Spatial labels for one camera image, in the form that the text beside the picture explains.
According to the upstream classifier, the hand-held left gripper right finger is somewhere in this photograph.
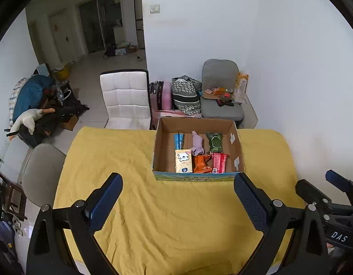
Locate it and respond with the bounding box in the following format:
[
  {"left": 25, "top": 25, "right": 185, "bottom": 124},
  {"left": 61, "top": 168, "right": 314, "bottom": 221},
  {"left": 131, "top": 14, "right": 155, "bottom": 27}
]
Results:
[{"left": 233, "top": 172, "right": 329, "bottom": 275}]

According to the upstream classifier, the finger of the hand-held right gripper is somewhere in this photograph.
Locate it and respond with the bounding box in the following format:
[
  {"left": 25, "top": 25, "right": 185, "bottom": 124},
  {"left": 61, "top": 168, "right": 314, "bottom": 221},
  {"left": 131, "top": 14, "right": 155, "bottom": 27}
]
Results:
[
  {"left": 325, "top": 170, "right": 353, "bottom": 198},
  {"left": 295, "top": 178, "right": 353, "bottom": 216}
]

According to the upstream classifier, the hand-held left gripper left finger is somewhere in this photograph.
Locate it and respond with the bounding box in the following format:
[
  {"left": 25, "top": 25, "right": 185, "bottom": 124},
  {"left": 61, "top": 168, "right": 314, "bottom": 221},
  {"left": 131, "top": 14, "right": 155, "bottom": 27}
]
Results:
[{"left": 26, "top": 172, "right": 124, "bottom": 275}]

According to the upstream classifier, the red snack packet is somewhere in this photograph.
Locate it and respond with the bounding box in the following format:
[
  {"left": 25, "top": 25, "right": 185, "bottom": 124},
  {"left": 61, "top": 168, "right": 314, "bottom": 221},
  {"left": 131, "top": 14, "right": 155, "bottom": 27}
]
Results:
[{"left": 211, "top": 153, "right": 229, "bottom": 174}]

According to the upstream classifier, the orange snack packet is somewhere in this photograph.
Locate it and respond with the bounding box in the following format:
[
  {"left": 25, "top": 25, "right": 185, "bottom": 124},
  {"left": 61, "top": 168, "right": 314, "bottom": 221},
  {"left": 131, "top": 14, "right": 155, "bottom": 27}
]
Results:
[{"left": 192, "top": 154, "right": 213, "bottom": 174}]

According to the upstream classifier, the green snack packet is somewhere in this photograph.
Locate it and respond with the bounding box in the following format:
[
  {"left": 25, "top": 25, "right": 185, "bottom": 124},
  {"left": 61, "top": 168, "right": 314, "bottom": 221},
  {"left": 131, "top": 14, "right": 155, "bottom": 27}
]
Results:
[{"left": 206, "top": 132, "right": 223, "bottom": 153}]

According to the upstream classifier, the pink soft toy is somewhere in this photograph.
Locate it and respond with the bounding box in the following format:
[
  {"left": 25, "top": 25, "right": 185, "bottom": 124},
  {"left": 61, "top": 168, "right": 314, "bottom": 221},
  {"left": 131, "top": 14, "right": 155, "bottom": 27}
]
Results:
[{"left": 189, "top": 131, "right": 206, "bottom": 155}]

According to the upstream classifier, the printed cardboard box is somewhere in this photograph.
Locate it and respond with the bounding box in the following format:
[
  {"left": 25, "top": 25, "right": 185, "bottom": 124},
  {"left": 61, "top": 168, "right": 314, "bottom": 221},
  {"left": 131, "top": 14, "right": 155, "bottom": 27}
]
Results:
[{"left": 152, "top": 116, "right": 245, "bottom": 182}]

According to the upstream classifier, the blue snack packet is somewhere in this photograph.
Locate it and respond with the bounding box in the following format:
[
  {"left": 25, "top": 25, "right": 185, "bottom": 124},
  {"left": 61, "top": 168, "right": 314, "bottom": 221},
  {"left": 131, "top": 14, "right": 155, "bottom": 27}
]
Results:
[{"left": 174, "top": 132, "right": 186, "bottom": 151}]

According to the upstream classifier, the yellow blanket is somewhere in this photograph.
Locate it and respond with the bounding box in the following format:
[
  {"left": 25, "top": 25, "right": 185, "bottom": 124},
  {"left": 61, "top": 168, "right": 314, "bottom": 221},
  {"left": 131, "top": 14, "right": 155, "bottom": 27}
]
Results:
[{"left": 53, "top": 126, "right": 306, "bottom": 275}]

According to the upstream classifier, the beige chair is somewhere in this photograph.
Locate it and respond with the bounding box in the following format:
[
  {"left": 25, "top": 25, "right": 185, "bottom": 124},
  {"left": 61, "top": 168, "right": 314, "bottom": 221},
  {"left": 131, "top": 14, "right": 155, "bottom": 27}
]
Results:
[{"left": 21, "top": 143, "right": 67, "bottom": 208}]

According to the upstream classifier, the small brown cardboard box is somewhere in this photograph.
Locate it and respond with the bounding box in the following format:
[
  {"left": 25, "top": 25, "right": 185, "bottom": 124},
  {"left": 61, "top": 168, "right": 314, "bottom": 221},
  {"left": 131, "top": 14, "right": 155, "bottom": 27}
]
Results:
[{"left": 60, "top": 115, "right": 79, "bottom": 132}]

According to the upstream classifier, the black luggage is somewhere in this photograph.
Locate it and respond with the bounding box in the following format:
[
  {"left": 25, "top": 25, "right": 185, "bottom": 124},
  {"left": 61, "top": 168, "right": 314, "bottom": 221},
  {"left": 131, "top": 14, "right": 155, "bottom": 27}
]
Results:
[{"left": 5, "top": 103, "right": 90, "bottom": 149}]

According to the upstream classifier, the white padded chair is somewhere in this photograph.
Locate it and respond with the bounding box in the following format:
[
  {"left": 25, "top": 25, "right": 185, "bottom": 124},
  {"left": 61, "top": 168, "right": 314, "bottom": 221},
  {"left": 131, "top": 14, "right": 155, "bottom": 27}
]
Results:
[{"left": 99, "top": 69, "right": 152, "bottom": 130}]

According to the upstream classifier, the white goose plush toy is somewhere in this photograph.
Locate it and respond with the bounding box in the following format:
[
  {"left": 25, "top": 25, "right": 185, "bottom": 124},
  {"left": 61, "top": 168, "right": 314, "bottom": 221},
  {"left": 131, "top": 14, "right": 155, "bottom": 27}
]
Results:
[{"left": 6, "top": 108, "right": 55, "bottom": 141}]

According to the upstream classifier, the tall orange snack bag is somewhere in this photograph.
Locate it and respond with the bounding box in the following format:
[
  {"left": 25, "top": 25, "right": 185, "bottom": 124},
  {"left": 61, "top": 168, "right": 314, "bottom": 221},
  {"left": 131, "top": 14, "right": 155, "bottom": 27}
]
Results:
[{"left": 233, "top": 72, "right": 249, "bottom": 104}]

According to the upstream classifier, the clear plastic bag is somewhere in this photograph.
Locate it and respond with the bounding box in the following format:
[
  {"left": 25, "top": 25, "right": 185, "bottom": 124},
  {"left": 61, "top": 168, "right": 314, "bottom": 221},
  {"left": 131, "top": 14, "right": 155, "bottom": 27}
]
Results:
[{"left": 55, "top": 80, "right": 72, "bottom": 102}]

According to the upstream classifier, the patterned tote bag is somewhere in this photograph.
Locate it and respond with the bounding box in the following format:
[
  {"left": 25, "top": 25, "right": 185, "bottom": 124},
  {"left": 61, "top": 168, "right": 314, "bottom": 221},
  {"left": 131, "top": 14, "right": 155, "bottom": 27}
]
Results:
[{"left": 171, "top": 76, "right": 202, "bottom": 116}]

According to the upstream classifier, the pink suitcase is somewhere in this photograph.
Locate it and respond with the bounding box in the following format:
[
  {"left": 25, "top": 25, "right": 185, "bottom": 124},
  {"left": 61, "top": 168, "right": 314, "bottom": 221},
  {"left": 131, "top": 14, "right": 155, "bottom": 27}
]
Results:
[{"left": 149, "top": 81, "right": 180, "bottom": 127}]

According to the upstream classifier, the blue striped clothing pile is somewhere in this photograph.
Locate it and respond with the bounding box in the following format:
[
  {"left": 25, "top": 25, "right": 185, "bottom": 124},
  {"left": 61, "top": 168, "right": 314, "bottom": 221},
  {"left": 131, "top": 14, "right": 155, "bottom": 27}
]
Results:
[{"left": 9, "top": 74, "right": 55, "bottom": 124}]

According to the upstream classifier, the grey armchair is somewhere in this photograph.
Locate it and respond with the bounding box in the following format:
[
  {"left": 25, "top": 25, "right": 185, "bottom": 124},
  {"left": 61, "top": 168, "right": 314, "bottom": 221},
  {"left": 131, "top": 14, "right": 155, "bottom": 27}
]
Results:
[{"left": 200, "top": 59, "right": 244, "bottom": 129}]

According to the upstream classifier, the yellow helmet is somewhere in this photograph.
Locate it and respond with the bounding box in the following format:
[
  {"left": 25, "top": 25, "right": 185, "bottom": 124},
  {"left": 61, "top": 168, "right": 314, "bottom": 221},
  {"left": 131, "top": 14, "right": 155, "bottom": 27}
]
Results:
[{"left": 52, "top": 63, "right": 72, "bottom": 81}]

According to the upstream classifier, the black bag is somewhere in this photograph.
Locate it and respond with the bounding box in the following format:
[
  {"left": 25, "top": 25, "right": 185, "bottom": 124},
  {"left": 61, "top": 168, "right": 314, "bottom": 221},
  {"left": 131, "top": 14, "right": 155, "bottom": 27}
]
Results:
[{"left": 103, "top": 44, "right": 117, "bottom": 58}]

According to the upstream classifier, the beige wooden door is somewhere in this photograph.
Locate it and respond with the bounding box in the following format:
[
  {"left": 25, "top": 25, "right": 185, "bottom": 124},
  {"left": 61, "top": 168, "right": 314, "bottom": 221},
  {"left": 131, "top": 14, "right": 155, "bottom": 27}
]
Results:
[{"left": 48, "top": 7, "right": 80, "bottom": 63}]

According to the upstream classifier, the sliding glass door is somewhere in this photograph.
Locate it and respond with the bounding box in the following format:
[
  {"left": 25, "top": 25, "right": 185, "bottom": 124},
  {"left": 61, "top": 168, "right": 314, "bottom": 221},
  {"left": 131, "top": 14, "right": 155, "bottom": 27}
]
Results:
[{"left": 78, "top": 0, "right": 122, "bottom": 55}]

